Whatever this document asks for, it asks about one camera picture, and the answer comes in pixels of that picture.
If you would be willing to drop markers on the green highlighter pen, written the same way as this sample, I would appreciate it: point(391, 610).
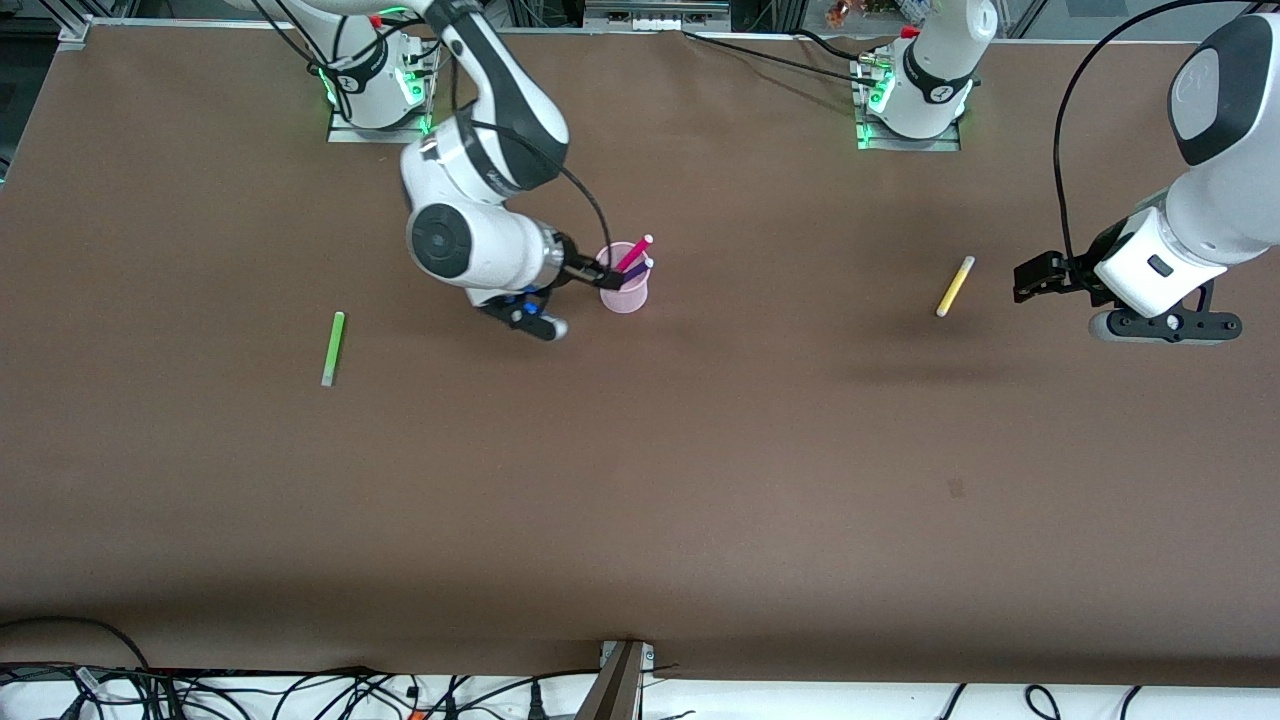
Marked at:
point(333, 348)

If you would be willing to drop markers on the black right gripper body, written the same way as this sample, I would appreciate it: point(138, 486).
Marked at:
point(581, 268)

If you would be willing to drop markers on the aluminium corner bracket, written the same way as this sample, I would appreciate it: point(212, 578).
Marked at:
point(75, 32)

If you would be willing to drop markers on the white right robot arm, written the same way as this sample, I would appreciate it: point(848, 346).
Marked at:
point(480, 230)

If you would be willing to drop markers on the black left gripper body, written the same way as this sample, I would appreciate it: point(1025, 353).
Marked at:
point(1078, 270)

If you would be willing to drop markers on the purple marker pen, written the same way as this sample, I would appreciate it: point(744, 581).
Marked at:
point(640, 270)

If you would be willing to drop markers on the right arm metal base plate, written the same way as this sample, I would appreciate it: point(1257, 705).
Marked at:
point(345, 132)

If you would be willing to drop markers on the yellow highlighter pen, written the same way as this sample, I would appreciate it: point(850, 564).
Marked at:
point(955, 286)

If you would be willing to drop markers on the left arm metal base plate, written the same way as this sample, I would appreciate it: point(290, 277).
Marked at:
point(908, 143)

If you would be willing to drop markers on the pink highlighter pen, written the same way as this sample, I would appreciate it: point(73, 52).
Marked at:
point(636, 252)

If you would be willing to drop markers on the aluminium table edge bracket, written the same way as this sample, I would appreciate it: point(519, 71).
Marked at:
point(620, 680)

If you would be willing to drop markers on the pink plastic cup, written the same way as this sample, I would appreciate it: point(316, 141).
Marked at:
point(626, 296)

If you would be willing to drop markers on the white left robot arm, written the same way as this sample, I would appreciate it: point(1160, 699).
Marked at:
point(1220, 220)

